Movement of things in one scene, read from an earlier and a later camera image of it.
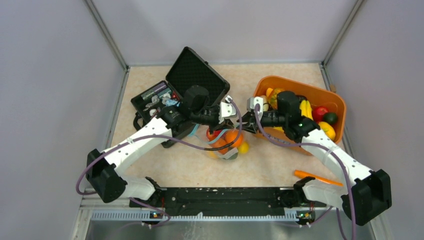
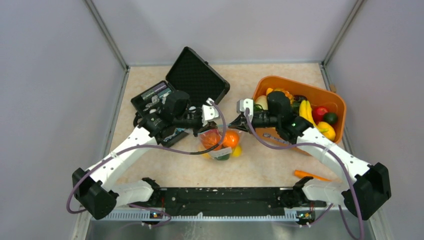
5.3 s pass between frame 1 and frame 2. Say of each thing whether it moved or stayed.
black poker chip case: stayed
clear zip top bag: moved
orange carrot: stayed
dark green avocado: stayed
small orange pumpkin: moved
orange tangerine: moved
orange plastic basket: stayed
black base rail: stayed
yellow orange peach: moved
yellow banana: stayed
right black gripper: stayed
